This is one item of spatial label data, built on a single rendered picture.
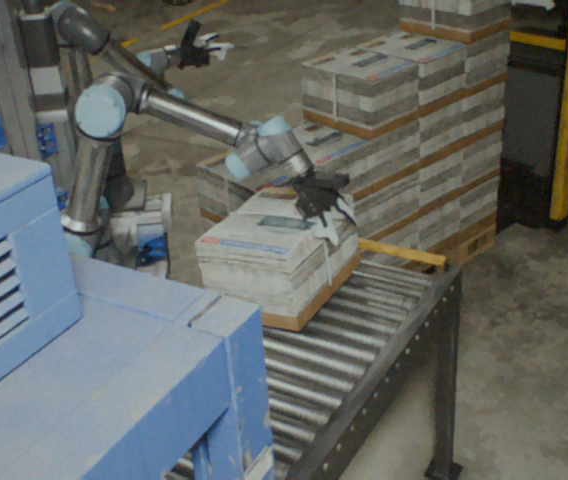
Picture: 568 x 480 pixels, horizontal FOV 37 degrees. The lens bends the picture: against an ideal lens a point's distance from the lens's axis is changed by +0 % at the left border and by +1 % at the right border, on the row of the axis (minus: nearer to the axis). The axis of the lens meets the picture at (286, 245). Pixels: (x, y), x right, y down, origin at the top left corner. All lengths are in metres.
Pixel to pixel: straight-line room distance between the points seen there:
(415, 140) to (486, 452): 1.27
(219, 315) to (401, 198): 2.57
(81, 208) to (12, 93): 0.44
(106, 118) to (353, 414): 0.94
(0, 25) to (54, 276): 1.60
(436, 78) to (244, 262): 1.59
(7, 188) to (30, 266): 0.10
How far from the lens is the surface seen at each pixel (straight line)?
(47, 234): 0.95
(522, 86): 4.38
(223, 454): 1.09
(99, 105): 2.16
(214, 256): 2.20
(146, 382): 0.91
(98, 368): 0.95
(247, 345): 1.00
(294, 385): 2.07
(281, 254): 2.08
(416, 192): 3.58
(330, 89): 3.35
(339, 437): 1.92
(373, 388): 2.05
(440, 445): 2.88
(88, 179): 2.28
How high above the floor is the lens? 2.10
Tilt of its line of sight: 30 degrees down
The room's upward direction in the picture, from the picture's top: 4 degrees counter-clockwise
